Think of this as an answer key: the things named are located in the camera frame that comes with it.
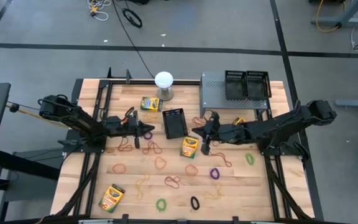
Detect black slotted plastic basket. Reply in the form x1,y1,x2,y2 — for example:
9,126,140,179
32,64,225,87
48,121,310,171
246,70,272,101
224,70,248,101
162,108,189,140

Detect white bulb lamp metal base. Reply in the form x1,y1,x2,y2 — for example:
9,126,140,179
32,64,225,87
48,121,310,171
154,71,175,102

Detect grey desk foot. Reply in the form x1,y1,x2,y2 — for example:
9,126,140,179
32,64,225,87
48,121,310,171
310,0,358,29
335,99,358,109

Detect yellow floor cable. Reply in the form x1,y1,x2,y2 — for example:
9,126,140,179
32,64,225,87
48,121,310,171
315,0,343,34

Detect yellow cord with black knob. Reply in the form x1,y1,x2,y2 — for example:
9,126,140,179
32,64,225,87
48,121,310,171
5,102,71,129

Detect coiled black floor cable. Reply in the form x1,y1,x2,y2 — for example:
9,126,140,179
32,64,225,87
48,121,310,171
121,7,144,29

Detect white and yellow cable bundle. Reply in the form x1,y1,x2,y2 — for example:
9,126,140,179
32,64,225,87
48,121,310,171
87,0,113,22

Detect long black floor cable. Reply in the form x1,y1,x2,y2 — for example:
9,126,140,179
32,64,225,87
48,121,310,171
112,0,155,78

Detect black spiral coil bracelet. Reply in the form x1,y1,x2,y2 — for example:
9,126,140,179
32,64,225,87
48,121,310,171
190,195,201,211

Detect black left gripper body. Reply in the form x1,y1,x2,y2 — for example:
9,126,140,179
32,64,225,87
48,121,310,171
121,110,140,149

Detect orange rubber band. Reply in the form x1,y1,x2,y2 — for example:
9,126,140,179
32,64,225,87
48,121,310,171
154,156,167,170
185,164,199,177
112,163,127,175

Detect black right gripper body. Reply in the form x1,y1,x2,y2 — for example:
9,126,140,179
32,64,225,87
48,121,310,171
201,111,236,156

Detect crayon box with blue panel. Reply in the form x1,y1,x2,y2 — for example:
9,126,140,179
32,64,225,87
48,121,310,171
140,96,163,113

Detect dark red rubber band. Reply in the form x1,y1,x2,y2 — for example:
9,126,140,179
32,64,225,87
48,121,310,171
164,175,182,190

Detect grey perforated metal shelf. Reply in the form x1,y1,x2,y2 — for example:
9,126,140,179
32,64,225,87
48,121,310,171
199,70,270,118

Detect dark grey side table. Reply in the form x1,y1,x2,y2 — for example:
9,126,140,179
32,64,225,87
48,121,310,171
0,148,62,224

